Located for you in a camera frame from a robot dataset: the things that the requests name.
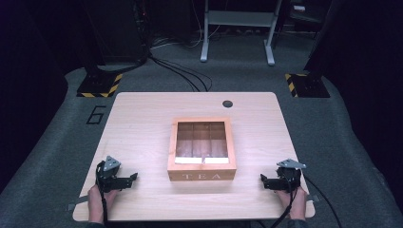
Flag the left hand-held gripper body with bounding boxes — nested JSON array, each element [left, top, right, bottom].
[[95, 155, 125, 194]]

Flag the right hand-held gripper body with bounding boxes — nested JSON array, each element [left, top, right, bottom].
[[276, 158, 307, 194]]

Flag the wooden tea box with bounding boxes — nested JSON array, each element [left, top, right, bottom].
[[166, 117, 238, 182]]

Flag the person's right hand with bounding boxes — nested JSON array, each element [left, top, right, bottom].
[[276, 186, 308, 221]]

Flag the white flat packet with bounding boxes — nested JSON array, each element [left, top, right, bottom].
[[203, 156, 230, 165], [174, 156, 203, 165]]

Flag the black hazard-striped stand base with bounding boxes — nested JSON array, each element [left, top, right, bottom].
[[283, 72, 332, 99], [76, 72, 124, 99]]

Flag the dark equipment cabinet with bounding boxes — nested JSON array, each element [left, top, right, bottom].
[[83, 0, 151, 66]]

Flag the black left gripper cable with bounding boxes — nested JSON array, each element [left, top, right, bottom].
[[95, 161, 109, 226]]

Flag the long black table-edge cable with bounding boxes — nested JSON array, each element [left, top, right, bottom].
[[303, 174, 343, 228]]

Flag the black floor cable bundle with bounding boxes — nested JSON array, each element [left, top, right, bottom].
[[146, 51, 214, 93]]

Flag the white floor cables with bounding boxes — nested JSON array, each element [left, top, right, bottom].
[[151, 0, 222, 51]]

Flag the white metal stand frame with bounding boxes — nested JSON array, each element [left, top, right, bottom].
[[200, 0, 285, 67]]

